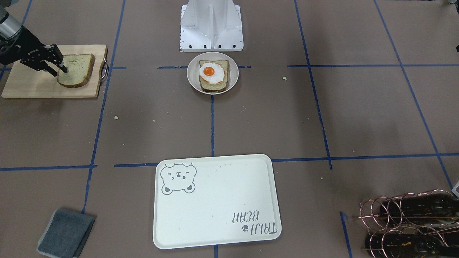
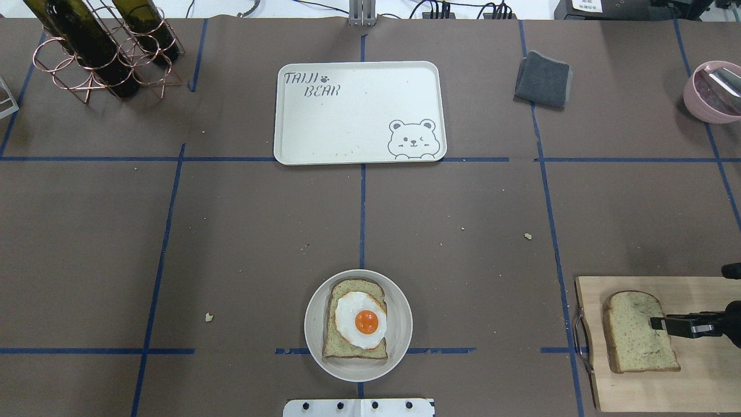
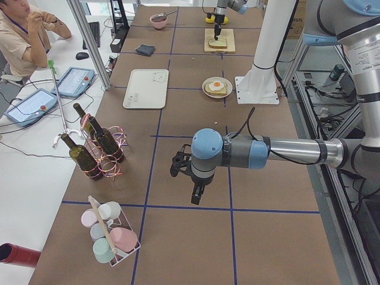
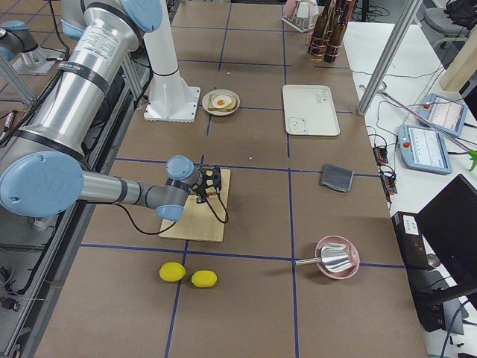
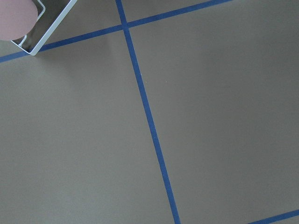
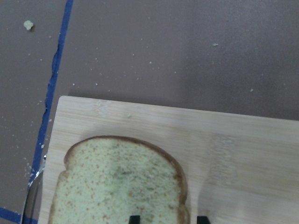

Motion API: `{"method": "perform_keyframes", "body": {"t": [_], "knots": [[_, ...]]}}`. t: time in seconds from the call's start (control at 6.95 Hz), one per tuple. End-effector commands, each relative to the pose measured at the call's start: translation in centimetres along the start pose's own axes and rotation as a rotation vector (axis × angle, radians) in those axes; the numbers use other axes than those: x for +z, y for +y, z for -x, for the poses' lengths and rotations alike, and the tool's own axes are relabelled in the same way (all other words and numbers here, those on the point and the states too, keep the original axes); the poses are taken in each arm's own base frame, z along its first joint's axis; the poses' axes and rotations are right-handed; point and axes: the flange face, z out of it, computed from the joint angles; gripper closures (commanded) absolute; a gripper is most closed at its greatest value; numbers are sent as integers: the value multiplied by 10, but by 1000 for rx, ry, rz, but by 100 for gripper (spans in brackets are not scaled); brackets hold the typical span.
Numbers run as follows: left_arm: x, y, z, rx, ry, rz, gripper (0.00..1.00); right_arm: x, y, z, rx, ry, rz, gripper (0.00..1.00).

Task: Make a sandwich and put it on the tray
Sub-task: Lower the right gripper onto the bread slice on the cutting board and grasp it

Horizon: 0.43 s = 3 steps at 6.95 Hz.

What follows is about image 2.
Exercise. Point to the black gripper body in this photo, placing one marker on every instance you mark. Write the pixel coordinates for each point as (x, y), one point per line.
(701, 322)

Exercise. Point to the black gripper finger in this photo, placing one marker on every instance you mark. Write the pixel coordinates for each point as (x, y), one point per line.
(693, 325)

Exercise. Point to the bread slice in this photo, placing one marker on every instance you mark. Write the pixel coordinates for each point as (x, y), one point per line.
(334, 345)
(634, 346)

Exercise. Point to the round white plate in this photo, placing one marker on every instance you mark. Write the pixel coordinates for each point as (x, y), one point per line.
(398, 337)

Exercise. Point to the white bear serving tray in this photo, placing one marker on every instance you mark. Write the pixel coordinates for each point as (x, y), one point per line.
(359, 113)

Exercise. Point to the wooden cutting board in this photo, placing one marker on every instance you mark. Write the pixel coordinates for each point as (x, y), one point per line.
(708, 380)

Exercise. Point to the pink bowl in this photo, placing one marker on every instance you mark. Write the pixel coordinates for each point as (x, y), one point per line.
(703, 103)

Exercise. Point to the metal scoop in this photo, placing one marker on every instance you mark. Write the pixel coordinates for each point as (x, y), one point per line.
(723, 82)

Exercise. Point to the folded grey cloth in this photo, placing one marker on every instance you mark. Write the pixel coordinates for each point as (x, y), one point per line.
(543, 80)

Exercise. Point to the fried egg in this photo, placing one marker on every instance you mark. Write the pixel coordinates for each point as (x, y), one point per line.
(361, 319)

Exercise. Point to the dark green wine bottle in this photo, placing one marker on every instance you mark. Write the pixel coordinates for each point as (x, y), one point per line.
(80, 34)

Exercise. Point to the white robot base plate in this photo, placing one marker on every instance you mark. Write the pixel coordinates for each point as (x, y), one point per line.
(361, 407)

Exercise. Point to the grey metal post bracket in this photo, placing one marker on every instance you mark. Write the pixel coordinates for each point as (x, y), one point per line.
(362, 13)

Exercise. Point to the copper wire bottle rack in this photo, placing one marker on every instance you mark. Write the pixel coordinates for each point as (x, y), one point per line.
(67, 74)

